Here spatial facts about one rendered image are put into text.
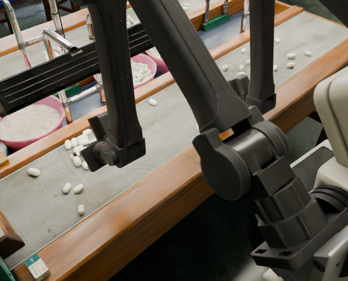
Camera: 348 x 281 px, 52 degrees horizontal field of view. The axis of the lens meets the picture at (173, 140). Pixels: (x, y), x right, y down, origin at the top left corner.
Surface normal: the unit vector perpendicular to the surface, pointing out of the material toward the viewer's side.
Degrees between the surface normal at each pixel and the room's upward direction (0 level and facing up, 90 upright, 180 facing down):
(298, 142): 0
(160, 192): 0
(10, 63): 0
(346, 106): 90
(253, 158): 34
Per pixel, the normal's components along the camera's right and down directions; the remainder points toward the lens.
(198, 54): 0.40, -0.29
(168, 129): 0.00, -0.71
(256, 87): -0.77, 0.25
